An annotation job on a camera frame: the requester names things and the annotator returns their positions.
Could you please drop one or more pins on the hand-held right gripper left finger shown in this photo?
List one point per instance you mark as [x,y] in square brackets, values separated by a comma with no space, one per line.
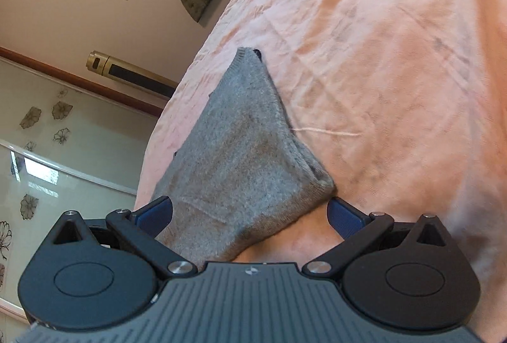
[152,214]

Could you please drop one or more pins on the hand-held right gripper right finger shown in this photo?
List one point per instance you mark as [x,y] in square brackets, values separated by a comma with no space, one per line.
[344,216]

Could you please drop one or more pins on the grey sweater with navy sleeves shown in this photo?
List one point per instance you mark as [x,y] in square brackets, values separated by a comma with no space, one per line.
[237,160]

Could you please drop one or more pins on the pale loose thread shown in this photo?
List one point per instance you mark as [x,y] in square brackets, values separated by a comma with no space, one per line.
[328,132]

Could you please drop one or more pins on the flower print glass door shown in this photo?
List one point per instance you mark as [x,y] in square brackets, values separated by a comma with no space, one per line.
[79,152]

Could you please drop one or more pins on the gold tower fan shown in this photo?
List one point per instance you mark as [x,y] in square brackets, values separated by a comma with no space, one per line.
[130,71]

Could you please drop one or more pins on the pink blanket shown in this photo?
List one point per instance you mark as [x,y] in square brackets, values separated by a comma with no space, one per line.
[396,49]

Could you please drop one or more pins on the brown wooden door frame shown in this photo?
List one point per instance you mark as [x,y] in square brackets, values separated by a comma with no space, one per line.
[79,83]

